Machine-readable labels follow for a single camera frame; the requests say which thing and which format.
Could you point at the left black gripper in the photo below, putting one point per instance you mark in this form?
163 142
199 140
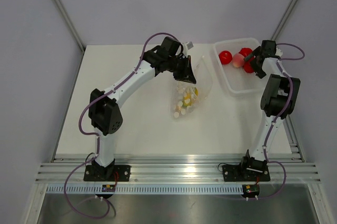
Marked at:
186 74

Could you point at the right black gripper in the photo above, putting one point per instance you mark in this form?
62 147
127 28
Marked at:
259 73

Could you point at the red toy apple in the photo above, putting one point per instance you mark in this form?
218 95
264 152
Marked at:
248 68

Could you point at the yellow green toy mango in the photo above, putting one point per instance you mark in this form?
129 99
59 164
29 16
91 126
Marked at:
190 96

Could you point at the pink toy peach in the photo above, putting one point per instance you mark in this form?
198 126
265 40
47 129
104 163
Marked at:
238 60

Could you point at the clear zip top bag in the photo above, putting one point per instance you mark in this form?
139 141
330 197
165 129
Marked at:
204 83

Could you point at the red toy tomato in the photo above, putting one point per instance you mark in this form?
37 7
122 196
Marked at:
225 57

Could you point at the white plastic food basket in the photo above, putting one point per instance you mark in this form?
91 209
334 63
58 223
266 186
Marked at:
238 81

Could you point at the red toy pepper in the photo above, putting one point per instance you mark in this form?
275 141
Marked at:
245 51

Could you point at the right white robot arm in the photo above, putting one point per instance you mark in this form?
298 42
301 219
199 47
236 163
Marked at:
277 102

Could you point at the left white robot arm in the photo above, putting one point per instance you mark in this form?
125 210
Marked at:
105 106

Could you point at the right controller board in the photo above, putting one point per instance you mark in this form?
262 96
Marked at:
251 190

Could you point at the controller board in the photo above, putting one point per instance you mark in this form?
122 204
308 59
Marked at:
108 188
251 190

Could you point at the left controller board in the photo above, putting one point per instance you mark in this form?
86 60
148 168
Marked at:
108 188

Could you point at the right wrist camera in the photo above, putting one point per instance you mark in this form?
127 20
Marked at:
278 52

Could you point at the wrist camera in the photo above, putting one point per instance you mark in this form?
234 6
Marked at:
278 52
188 45

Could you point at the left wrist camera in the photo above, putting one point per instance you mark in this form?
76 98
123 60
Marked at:
188 45

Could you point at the right aluminium frame post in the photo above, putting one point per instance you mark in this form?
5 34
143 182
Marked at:
284 19

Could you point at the aluminium frame post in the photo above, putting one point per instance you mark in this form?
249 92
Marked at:
284 19
69 24

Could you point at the aluminium mounting rail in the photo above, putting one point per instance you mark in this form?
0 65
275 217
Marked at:
180 169

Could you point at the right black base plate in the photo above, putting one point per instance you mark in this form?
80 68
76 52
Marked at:
232 173

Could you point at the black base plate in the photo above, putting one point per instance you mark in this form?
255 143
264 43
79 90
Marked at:
119 173
232 173

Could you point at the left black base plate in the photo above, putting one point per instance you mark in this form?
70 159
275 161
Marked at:
119 173

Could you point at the left aluminium frame post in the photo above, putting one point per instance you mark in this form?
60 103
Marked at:
69 24

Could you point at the white slotted cable duct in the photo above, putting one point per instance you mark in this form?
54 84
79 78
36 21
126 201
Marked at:
149 189

